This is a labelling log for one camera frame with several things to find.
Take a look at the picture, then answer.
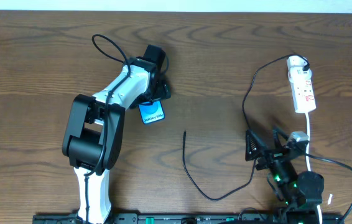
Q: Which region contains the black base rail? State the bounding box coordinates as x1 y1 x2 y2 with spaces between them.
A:
32 212 345 224

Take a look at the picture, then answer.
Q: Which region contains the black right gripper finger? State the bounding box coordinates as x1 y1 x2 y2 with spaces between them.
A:
272 126 289 149
245 129 268 161

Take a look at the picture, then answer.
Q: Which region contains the white power strip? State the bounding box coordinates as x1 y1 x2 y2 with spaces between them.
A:
287 67 316 114

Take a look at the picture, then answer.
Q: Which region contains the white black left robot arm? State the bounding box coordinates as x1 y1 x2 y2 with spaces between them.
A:
62 45 170 223

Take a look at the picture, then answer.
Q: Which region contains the blue screen smartphone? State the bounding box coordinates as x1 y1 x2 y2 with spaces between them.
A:
138 101 165 124

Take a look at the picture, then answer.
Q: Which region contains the white usb charger plug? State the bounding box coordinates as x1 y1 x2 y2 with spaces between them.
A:
287 55 310 71

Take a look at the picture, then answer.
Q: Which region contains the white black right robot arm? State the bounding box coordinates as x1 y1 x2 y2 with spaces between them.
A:
245 128 324 223

